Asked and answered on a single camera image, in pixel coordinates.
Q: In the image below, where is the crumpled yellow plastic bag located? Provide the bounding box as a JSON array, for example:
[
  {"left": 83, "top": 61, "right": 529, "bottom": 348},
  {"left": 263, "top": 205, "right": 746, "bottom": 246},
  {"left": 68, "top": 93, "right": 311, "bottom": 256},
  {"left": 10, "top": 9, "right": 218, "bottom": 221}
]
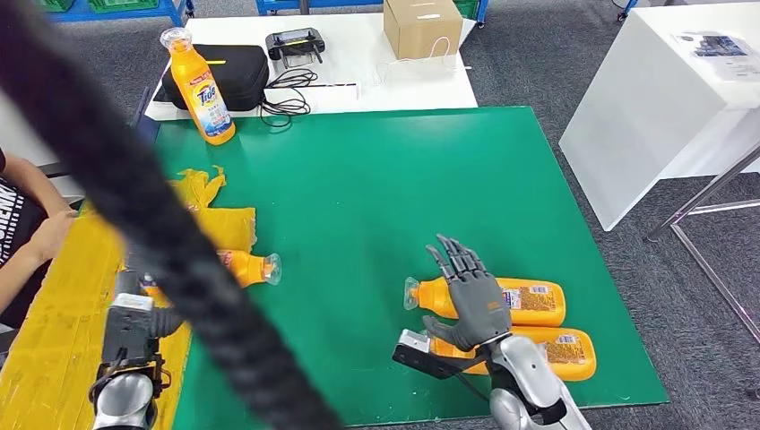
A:
[{"left": 168, "top": 166, "right": 228, "bottom": 209}]

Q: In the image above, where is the white long table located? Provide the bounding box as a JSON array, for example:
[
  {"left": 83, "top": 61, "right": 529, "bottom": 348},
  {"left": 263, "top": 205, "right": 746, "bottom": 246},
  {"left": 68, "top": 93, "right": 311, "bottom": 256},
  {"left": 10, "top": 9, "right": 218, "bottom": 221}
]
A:
[{"left": 143, "top": 13, "right": 479, "bottom": 123}]

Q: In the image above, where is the person's hand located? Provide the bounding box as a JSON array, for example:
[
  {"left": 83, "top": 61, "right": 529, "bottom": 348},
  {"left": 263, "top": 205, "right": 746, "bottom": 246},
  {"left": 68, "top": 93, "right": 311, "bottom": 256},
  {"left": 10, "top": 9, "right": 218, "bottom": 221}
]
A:
[{"left": 43, "top": 211, "right": 80, "bottom": 254}]

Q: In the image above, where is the orange detergent bottle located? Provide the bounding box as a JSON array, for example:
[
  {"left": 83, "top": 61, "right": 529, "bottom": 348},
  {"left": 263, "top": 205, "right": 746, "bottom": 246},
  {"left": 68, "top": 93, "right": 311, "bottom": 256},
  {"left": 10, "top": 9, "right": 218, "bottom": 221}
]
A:
[
  {"left": 141, "top": 249, "right": 283, "bottom": 310},
  {"left": 159, "top": 26, "right": 237, "bottom": 147},
  {"left": 427, "top": 326, "right": 597, "bottom": 383},
  {"left": 403, "top": 275, "right": 567, "bottom": 329}
]

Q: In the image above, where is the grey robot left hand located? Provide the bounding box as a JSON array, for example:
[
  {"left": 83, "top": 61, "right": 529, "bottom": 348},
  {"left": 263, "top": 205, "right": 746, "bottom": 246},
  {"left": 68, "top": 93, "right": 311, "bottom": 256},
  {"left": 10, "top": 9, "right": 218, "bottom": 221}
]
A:
[{"left": 148, "top": 305, "right": 188, "bottom": 340}]

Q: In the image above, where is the thick black ribbed hose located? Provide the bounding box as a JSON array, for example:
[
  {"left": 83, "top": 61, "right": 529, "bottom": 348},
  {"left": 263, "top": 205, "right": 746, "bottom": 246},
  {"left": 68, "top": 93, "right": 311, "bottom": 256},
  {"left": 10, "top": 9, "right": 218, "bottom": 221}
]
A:
[{"left": 0, "top": 0, "right": 346, "bottom": 430}]

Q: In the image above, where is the person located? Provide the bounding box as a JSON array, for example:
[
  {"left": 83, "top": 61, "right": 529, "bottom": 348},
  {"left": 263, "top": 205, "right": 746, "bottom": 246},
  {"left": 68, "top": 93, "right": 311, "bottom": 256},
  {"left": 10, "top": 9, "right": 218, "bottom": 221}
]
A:
[{"left": 0, "top": 148, "right": 78, "bottom": 333}]

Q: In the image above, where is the white block table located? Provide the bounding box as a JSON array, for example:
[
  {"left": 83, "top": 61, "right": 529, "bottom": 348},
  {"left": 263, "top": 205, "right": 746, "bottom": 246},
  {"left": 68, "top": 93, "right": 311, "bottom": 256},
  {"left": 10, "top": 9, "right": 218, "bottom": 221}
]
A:
[{"left": 557, "top": 3, "right": 760, "bottom": 233}]

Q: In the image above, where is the green table mat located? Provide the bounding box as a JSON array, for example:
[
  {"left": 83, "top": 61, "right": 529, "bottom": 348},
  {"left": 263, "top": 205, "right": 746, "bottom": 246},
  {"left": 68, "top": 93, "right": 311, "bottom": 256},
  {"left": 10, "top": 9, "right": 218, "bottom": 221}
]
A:
[{"left": 145, "top": 107, "right": 669, "bottom": 428}]

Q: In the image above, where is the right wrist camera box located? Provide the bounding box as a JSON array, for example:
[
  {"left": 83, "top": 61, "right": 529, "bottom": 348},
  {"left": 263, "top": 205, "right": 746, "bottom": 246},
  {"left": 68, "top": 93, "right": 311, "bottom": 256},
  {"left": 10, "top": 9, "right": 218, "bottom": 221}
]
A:
[{"left": 392, "top": 329, "right": 494, "bottom": 381}]

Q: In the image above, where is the black remote controller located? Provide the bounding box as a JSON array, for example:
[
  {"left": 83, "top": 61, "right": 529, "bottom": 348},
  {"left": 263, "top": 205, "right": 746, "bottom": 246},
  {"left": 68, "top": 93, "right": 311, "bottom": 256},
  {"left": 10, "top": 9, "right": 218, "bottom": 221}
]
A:
[{"left": 265, "top": 28, "right": 326, "bottom": 67}]

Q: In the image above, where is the blue metal rack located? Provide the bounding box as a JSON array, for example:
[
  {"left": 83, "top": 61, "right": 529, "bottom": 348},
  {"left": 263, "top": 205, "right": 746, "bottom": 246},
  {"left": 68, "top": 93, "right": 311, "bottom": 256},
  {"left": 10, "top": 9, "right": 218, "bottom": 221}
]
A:
[
  {"left": 23, "top": 0, "right": 196, "bottom": 34},
  {"left": 255, "top": 0, "right": 491, "bottom": 30}
]

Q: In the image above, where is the black zip carry case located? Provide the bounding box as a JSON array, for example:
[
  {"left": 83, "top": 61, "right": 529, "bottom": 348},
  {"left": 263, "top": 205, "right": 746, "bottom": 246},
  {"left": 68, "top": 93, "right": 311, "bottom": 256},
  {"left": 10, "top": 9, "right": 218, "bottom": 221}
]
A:
[{"left": 161, "top": 44, "right": 272, "bottom": 113}]

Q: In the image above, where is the cardboard box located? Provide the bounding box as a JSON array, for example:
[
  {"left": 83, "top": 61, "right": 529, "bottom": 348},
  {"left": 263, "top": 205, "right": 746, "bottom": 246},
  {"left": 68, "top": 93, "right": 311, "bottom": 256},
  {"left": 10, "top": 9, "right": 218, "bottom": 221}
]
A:
[{"left": 383, "top": 0, "right": 464, "bottom": 61}]

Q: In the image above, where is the black cable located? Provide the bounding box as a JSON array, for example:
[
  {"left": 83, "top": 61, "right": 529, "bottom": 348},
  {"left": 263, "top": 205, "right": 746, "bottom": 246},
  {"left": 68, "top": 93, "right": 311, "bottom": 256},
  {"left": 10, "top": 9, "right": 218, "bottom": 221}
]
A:
[{"left": 259, "top": 68, "right": 322, "bottom": 129}]

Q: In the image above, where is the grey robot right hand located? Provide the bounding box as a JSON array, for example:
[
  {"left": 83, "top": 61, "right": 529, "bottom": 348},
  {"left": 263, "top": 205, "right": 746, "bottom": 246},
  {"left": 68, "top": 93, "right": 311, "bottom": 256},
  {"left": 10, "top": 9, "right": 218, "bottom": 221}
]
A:
[{"left": 421, "top": 233, "right": 513, "bottom": 352}]

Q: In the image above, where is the dark blue chair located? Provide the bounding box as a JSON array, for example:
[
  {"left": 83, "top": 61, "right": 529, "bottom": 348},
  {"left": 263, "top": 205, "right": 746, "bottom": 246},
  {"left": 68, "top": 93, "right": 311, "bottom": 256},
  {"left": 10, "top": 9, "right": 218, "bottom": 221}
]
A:
[{"left": 127, "top": 87, "right": 160, "bottom": 160}]

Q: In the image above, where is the white cable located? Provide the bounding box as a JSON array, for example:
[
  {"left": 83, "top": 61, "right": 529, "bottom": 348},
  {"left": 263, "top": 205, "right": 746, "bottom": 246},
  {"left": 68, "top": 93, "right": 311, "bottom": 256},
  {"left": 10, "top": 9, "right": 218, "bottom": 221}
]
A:
[{"left": 374, "top": 35, "right": 473, "bottom": 84}]

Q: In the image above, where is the flat yellow plastic bag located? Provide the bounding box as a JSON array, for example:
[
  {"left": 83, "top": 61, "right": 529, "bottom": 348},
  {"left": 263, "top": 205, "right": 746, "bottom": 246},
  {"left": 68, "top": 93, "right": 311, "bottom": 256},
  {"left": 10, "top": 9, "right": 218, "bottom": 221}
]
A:
[{"left": 189, "top": 204, "right": 257, "bottom": 254}]

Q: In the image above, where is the printed paper sheet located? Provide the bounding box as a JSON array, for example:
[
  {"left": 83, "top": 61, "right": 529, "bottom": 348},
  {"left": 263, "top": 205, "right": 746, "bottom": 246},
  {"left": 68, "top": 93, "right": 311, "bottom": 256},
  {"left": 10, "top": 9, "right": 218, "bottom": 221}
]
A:
[{"left": 670, "top": 30, "right": 760, "bottom": 84}]

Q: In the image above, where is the chrome metal frame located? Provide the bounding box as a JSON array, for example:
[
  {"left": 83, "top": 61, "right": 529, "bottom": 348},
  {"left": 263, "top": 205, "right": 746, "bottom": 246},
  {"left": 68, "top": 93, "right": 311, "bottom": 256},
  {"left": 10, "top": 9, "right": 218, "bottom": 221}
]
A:
[{"left": 645, "top": 142, "right": 760, "bottom": 347}]

